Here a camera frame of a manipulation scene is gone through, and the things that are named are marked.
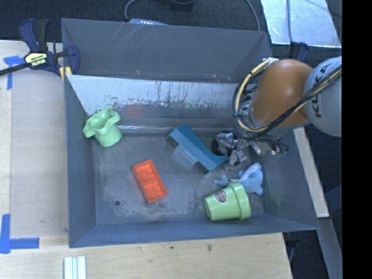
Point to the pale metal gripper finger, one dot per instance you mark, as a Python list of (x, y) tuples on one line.
[(224, 141), (239, 157)]

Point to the light blue toy animal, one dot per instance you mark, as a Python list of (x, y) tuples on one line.
[(253, 179)]

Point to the blue angled block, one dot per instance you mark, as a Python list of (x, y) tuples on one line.
[(197, 148)]

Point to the light green cup with sticker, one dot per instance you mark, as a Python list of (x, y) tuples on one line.
[(228, 205)]

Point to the orange toy brick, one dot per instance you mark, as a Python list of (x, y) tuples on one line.
[(149, 181)]

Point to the grey metal bin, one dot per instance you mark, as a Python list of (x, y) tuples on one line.
[(122, 185)]

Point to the light green wavy cup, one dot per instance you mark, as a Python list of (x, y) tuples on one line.
[(105, 129)]

